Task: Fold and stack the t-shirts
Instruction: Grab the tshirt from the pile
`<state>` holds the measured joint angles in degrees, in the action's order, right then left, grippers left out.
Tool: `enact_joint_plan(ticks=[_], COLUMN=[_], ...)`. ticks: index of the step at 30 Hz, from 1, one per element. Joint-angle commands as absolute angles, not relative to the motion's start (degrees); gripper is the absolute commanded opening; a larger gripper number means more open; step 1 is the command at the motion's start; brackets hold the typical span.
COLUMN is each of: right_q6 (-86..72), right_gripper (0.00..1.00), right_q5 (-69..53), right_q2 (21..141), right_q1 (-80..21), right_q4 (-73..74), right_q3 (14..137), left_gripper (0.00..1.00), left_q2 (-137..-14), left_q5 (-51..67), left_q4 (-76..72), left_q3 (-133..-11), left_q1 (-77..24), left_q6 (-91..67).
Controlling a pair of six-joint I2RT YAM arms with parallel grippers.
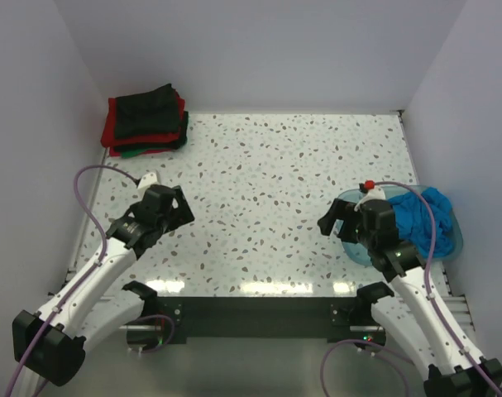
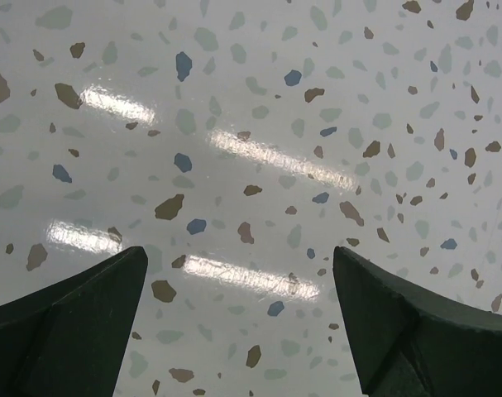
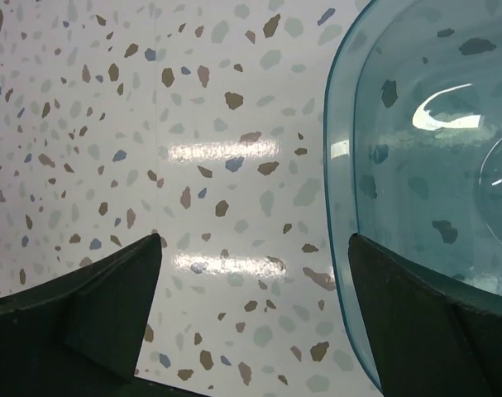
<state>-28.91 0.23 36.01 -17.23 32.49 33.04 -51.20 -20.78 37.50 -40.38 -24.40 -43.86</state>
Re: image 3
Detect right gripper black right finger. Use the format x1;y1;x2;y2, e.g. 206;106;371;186
348;234;502;396

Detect translucent blue plastic bin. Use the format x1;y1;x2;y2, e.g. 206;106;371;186
323;1;502;394

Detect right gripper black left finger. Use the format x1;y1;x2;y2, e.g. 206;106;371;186
0;233;162;397

